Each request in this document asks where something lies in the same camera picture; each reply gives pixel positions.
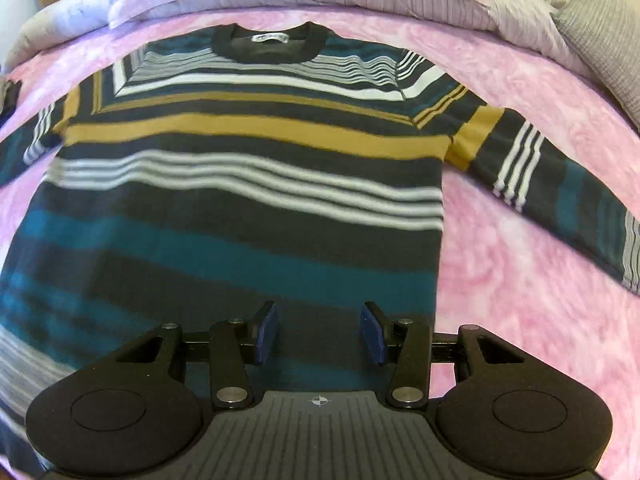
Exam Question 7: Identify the striped knit sweater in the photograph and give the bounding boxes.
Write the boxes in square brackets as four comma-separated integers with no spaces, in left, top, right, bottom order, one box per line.
[1,23,639,477]

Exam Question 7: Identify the pink rose bedspread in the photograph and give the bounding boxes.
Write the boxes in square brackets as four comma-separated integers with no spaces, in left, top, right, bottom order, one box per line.
[4,8,639,479]

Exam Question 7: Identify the grey checked pillow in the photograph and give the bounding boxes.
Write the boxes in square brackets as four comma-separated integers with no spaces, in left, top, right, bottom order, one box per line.
[552,0,639,125]

